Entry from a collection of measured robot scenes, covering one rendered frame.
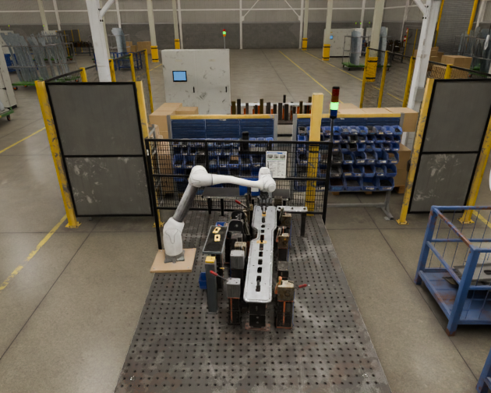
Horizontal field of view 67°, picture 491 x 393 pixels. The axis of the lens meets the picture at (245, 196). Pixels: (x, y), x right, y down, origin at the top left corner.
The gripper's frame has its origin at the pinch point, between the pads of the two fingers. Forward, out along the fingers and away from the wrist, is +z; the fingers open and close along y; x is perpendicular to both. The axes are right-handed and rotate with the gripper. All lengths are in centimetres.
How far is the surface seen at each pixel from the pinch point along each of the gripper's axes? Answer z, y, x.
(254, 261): 6, -4, -74
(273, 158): -31, 8, 54
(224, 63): -68, -120, 631
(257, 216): 5.4, -5.8, -2.6
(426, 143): -13, 205, 178
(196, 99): 16, -190, 625
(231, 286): 2, -17, -109
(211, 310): 33, -34, -98
